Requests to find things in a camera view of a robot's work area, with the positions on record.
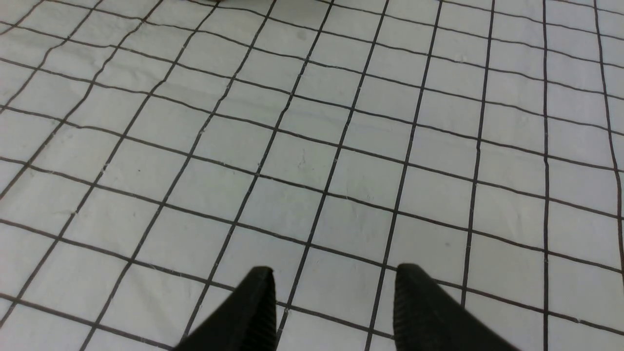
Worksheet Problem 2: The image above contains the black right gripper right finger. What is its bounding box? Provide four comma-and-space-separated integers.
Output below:
393, 263, 517, 351

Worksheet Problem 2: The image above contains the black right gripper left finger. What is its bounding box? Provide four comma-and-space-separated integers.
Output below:
174, 266, 276, 351

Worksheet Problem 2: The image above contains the white black-grid tablecloth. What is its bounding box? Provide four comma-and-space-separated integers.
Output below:
1, 0, 623, 351

